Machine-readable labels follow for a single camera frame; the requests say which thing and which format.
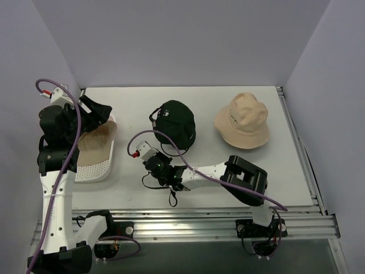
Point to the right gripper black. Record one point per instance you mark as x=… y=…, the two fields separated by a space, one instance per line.
x=157 y=164

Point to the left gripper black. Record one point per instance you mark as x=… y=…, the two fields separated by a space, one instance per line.
x=86 y=113

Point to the dark green cap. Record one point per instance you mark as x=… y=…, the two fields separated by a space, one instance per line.
x=175 y=120

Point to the beige bucket hat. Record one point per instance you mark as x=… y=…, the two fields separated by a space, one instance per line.
x=243 y=122

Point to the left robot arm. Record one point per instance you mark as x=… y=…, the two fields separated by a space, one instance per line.
x=60 y=250

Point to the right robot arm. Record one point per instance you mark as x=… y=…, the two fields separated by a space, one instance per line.
x=241 y=178

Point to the pink cap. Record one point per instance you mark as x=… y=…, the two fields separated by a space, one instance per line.
x=95 y=146

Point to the white plastic basket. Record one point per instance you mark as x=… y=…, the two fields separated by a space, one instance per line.
x=97 y=172

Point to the black wire hat stand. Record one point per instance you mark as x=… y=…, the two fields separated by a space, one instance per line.
x=171 y=151

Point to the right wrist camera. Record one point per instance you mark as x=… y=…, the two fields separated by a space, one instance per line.
x=144 y=151

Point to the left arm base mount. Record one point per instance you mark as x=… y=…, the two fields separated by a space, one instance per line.
x=110 y=251

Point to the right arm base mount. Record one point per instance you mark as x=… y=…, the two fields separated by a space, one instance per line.
x=258 y=240

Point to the aluminium front rail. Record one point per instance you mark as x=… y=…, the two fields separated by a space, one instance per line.
x=218 y=224

